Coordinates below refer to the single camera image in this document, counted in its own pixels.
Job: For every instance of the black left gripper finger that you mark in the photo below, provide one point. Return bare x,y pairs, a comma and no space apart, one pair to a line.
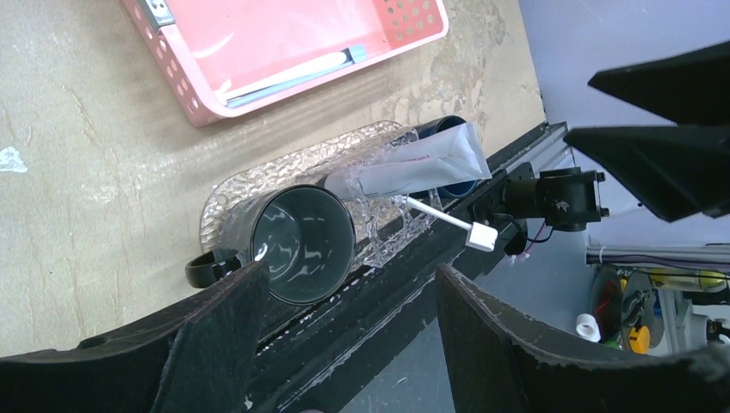
674,171
688,89
193,356
502,360

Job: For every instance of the dark blue mug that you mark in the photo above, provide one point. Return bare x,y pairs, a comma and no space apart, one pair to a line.
461,160

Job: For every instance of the pink perforated plastic basket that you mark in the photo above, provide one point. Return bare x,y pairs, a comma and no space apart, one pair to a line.
201,46

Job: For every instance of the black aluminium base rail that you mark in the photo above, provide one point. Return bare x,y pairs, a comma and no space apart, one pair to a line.
375,344

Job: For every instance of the dark green mug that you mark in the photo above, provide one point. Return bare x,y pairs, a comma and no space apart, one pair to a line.
303,232

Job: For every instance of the clear textured oval tray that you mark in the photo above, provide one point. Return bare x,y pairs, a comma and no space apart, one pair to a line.
278,173

